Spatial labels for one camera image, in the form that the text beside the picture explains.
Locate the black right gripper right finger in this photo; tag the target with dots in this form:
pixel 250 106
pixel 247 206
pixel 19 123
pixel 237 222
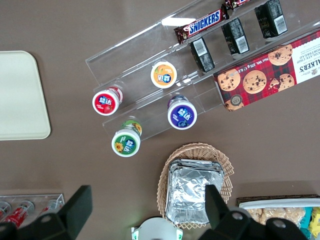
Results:
pixel 215 207

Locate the Snickers chocolate bar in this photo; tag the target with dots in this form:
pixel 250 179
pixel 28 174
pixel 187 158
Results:
pixel 237 3
pixel 203 22

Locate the teal snack packet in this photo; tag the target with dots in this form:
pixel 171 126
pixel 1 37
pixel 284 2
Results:
pixel 306 216

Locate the purple lid gum jar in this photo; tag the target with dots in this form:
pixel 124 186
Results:
pixel 182 116

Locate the beige plastic serving tray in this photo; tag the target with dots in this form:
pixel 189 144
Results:
pixel 20 95

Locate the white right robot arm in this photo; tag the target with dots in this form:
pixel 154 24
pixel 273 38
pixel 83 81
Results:
pixel 156 228

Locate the red cola bottle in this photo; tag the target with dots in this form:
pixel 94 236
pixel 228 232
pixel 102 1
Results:
pixel 17 215
pixel 4 208
pixel 51 206

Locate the wrapped rice cracker pack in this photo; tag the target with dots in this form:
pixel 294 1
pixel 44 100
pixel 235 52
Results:
pixel 282 213
pixel 255 213

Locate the red Walkers cookie box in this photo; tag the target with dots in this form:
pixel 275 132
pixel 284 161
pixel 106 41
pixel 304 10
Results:
pixel 262 75

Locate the light oval wicker basket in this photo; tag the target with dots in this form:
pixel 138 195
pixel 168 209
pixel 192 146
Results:
pixel 197 151

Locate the small black box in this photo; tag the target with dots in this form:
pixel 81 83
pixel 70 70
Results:
pixel 271 17
pixel 203 55
pixel 236 36

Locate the clear acrylic bottle rack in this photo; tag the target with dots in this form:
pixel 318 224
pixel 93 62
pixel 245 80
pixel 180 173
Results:
pixel 30 197

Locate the orange lid gum jar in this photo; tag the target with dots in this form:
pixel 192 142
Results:
pixel 163 75

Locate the white rectangular snack tray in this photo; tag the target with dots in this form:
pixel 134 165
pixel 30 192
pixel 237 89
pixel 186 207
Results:
pixel 275 204

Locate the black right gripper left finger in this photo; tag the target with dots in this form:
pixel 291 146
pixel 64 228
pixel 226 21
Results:
pixel 78 207

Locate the green lid gum jar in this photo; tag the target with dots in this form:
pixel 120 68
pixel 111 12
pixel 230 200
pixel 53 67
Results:
pixel 125 146

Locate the clear acrylic stepped stand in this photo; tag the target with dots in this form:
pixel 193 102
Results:
pixel 140 62
pixel 250 60

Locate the aluminium foil tray stack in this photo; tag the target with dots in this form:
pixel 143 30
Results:
pixel 187 187

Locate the red lid gum jar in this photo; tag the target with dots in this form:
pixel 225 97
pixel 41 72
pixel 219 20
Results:
pixel 106 102

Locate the yellow snack packet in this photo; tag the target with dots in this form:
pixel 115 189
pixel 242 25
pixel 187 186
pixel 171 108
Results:
pixel 315 221

